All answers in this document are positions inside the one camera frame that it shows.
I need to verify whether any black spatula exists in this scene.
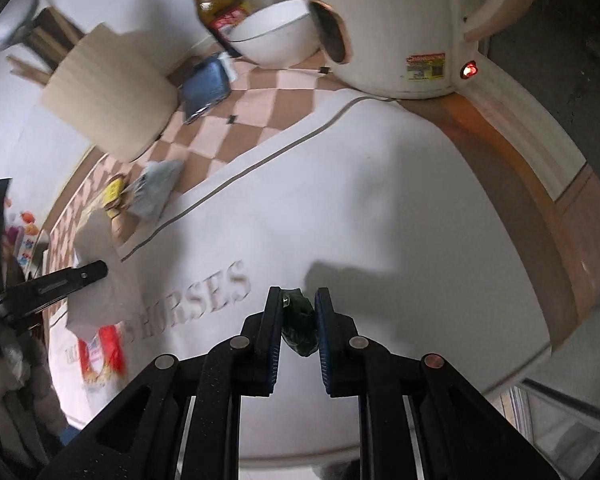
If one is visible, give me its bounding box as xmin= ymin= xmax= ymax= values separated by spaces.
xmin=0 ymin=0 xmax=40 ymax=51

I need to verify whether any dark blue smartphone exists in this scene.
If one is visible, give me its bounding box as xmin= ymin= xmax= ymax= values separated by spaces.
xmin=180 ymin=54 xmax=230 ymax=124

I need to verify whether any grey foil sachet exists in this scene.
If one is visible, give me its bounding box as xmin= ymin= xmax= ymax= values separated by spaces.
xmin=126 ymin=160 xmax=184 ymax=222

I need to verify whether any pink white electric kettle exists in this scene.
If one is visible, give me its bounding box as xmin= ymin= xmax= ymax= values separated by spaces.
xmin=304 ymin=0 xmax=533 ymax=100

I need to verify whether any checkered white tablecloth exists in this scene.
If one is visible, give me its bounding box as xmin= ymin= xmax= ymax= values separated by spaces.
xmin=42 ymin=49 xmax=600 ymax=461

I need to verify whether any white ceramic bowl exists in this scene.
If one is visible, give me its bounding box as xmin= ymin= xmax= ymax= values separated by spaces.
xmin=228 ymin=0 xmax=320 ymax=70

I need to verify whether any beige utensil holder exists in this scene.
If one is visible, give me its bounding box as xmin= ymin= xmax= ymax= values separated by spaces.
xmin=40 ymin=23 xmax=178 ymax=162

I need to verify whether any green wrapper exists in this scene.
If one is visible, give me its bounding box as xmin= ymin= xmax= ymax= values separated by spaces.
xmin=282 ymin=289 xmax=318 ymax=358

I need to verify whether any red white sugar bag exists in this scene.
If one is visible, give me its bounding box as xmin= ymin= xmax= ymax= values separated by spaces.
xmin=78 ymin=325 xmax=126 ymax=390

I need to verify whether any wooden chopsticks bundle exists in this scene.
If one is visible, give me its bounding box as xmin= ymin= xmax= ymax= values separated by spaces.
xmin=6 ymin=6 xmax=85 ymax=87

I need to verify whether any yellow brown seasoning box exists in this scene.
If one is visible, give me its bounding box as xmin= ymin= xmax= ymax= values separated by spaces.
xmin=102 ymin=174 xmax=129 ymax=240

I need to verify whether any colourful wall sticker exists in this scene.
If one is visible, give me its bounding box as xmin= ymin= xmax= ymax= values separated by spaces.
xmin=4 ymin=197 xmax=40 ymax=271

